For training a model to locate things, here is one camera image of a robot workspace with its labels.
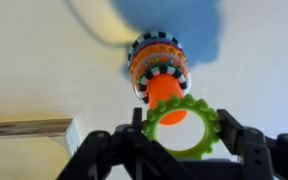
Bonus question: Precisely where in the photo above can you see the magenta toy ring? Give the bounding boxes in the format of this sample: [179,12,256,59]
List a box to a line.
[128,38,186,68]

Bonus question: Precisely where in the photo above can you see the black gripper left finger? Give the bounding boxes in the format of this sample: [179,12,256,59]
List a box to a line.
[131,107,144,135]

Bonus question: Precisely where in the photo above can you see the orange bumpy toy ring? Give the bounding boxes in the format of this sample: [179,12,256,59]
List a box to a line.
[129,43,189,77]

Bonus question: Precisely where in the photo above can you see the green checkered toy ring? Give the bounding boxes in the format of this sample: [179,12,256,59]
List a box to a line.
[136,61,189,105]

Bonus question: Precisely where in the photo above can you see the orange stacker post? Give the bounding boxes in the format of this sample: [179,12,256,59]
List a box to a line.
[146,73,189,127]

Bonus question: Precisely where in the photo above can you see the light wooden block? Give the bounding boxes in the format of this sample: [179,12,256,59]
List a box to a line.
[0,117,82,158]

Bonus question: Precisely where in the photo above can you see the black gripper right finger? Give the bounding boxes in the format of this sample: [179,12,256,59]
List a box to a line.
[216,108,276,180]

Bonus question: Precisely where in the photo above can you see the yellow-green knobbed toy ring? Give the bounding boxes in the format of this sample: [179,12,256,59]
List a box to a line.
[140,93,223,161]

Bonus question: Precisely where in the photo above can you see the clear bead-filled toy ring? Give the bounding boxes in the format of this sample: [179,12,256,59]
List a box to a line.
[130,54,192,102]

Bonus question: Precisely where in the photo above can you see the blue toy ring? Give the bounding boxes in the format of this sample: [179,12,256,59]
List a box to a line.
[127,35,185,66]

